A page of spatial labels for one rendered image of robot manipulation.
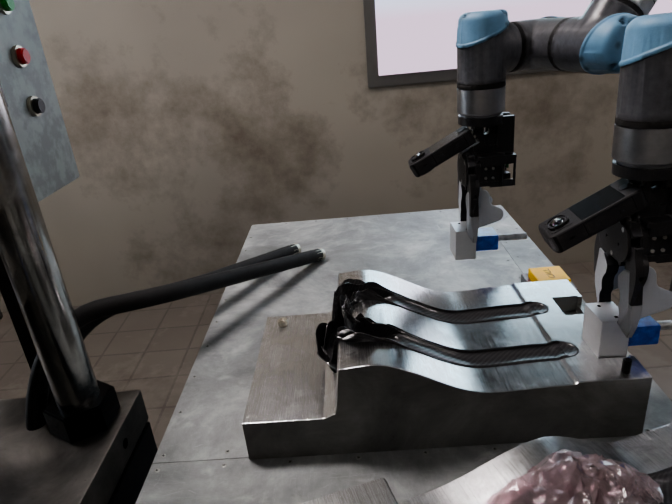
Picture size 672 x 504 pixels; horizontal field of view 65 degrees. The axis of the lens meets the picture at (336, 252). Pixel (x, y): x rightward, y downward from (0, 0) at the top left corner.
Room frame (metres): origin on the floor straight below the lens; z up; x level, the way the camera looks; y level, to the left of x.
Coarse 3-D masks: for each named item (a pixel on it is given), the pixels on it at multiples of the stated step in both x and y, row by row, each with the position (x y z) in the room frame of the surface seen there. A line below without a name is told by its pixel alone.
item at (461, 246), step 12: (456, 228) 0.86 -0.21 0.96; (480, 228) 0.89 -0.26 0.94; (492, 228) 0.88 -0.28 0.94; (456, 240) 0.85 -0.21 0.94; (468, 240) 0.85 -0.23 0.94; (480, 240) 0.85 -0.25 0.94; (492, 240) 0.85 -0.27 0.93; (504, 240) 0.86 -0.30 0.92; (456, 252) 0.85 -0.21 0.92; (468, 252) 0.85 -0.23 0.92
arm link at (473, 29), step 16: (464, 16) 0.86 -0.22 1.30; (480, 16) 0.84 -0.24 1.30; (496, 16) 0.84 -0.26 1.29; (464, 32) 0.85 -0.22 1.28; (480, 32) 0.84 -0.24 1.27; (496, 32) 0.83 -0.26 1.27; (512, 32) 0.85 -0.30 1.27; (464, 48) 0.85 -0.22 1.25; (480, 48) 0.83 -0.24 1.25; (496, 48) 0.83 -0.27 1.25; (512, 48) 0.84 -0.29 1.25; (464, 64) 0.85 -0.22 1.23; (480, 64) 0.83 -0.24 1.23; (496, 64) 0.83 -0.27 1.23; (512, 64) 0.85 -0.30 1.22; (464, 80) 0.85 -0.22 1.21; (480, 80) 0.83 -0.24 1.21; (496, 80) 0.84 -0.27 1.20
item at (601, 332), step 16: (592, 304) 0.60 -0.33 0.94; (608, 304) 0.59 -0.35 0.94; (592, 320) 0.58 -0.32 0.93; (608, 320) 0.56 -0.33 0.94; (640, 320) 0.57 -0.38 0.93; (592, 336) 0.57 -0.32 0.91; (608, 336) 0.55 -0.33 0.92; (624, 336) 0.55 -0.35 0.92; (640, 336) 0.55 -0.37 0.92; (656, 336) 0.55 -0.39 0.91; (608, 352) 0.55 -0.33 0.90; (624, 352) 0.55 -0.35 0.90
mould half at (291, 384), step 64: (320, 320) 0.76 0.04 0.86; (384, 320) 0.62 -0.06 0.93; (512, 320) 0.66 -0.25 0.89; (576, 320) 0.64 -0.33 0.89; (256, 384) 0.60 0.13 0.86; (320, 384) 0.59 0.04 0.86; (384, 384) 0.52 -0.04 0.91; (448, 384) 0.52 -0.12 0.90; (512, 384) 0.52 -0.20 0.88; (576, 384) 0.51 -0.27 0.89; (640, 384) 0.51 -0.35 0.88; (256, 448) 0.53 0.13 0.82; (320, 448) 0.52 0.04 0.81; (384, 448) 0.52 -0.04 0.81
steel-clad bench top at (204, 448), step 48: (288, 240) 1.27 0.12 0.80; (336, 240) 1.24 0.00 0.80; (384, 240) 1.21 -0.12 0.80; (432, 240) 1.18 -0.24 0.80; (528, 240) 1.13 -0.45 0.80; (240, 288) 1.02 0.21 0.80; (288, 288) 1.00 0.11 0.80; (336, 288) 0.98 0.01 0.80; (432, 288) 0.94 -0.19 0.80; (240, 336) 0.83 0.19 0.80; (192, 384) 0.70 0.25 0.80; (240, 384) 0.69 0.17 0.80; (192, 432) 0.59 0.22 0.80; (240, 432) 0.58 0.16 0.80; (192, 480) 0.50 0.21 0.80; (240, 480) 0.49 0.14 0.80; (288, 480) 0.49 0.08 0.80; (336, 480) 0.48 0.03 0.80; (432, 480) 0.47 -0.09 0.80
